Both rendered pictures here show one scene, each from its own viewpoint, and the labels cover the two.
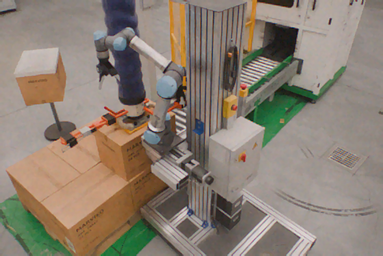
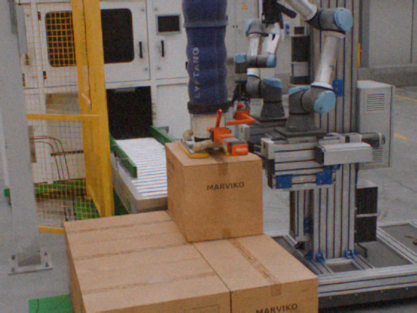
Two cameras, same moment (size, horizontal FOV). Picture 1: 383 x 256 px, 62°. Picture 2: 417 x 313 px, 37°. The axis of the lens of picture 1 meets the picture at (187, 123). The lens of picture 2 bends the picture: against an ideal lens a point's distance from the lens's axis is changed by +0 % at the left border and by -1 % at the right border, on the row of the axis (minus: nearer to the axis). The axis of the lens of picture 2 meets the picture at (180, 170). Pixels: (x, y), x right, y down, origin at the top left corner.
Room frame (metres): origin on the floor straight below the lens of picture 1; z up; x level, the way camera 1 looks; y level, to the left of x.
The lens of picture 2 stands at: (0.44, 3.26, 1.66)
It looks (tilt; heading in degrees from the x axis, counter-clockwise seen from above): 14 degrees down; 306
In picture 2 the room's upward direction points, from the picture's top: 3 degrees counter-clockwise
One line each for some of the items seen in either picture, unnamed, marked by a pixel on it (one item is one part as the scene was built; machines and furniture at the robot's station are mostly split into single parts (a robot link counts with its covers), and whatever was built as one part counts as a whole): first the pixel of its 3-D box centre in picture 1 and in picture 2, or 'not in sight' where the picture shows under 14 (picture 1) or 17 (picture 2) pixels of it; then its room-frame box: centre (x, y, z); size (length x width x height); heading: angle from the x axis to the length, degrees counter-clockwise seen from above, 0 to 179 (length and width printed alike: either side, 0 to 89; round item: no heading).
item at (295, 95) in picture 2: (161, 122); (300, 98); (1.84, 0.18, 1.20); 0.13 x 0.12 x 0.14; 160
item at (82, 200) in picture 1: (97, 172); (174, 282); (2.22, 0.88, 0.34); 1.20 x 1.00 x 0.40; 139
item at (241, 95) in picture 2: (177, 90); (241, 91); (2.26, 0.07, 1.22); 0.09 x 0.08 x 0.12; 135
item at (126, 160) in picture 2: (229, 68); (113, 150); (3.86, -0.58, 0.60); 1.60 x 0.10 x 0.09; 139
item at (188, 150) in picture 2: not in sight; (192, 147); (2.32, 0.51, 0.97); 0.34 x 0.10 x 0.05; 135
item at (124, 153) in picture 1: (137, 137); (211, 185); (2.25, 0.45, 0.74); 0.60 x 0.40 x 0.40; 135
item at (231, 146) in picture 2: (68, 139); (237, 148); (1.83, 0.87, 1.07); 0.08 x 0.07 x 0.05; 135
